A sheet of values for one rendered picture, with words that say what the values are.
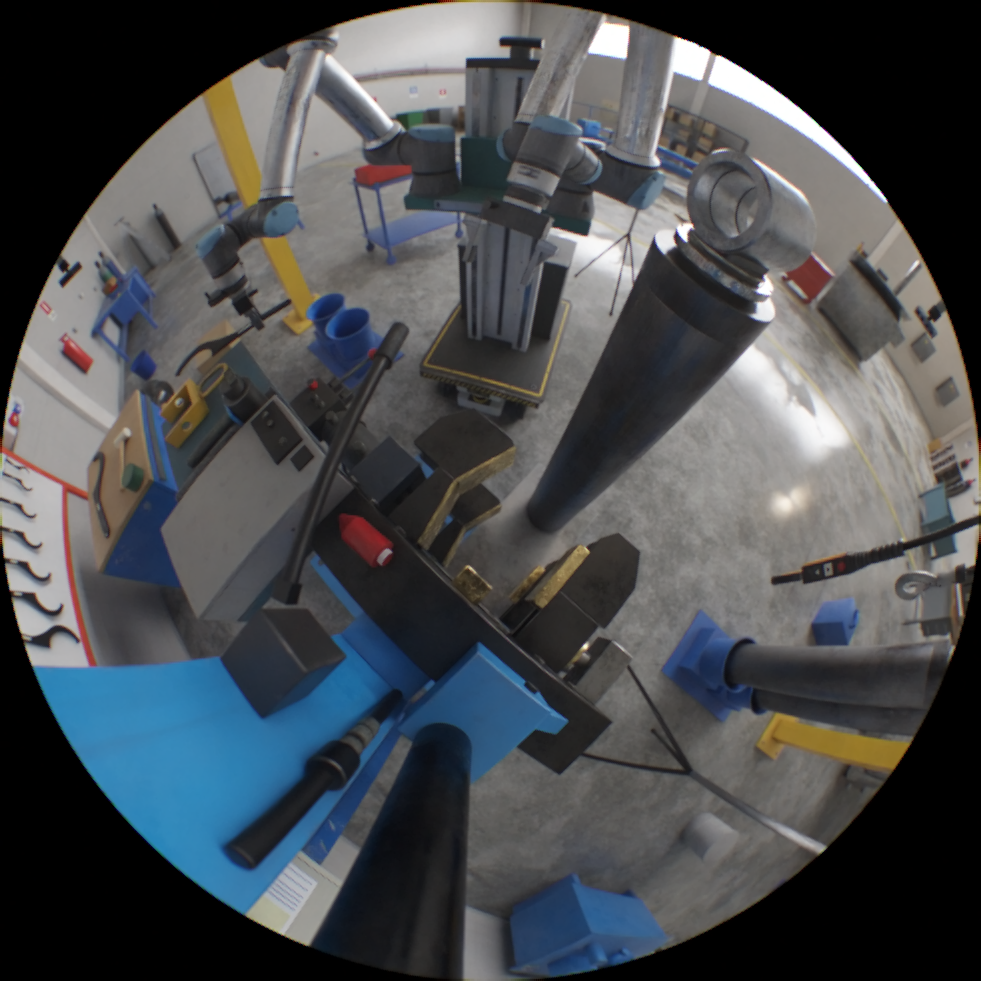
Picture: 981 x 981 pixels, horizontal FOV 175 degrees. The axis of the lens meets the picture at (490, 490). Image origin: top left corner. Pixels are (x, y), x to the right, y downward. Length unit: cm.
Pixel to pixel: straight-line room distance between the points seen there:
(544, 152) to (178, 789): 84
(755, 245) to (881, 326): 778
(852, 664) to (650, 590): 118
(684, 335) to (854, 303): 762
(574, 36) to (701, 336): 76
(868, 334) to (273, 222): 834
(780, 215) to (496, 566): 149
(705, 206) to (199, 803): 76
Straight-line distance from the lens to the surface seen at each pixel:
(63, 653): 217
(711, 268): 47
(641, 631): 188
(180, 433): 108
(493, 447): 72
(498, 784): 199
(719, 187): 55
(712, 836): 271
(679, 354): 51
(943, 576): 94
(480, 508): 115
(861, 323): 814
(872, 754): 263
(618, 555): 71
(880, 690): 137
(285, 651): 31
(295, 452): 60
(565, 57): 92
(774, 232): 45
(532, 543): 153
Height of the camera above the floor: 164
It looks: 71 degrees down
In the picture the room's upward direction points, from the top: 6 degrees clockwise
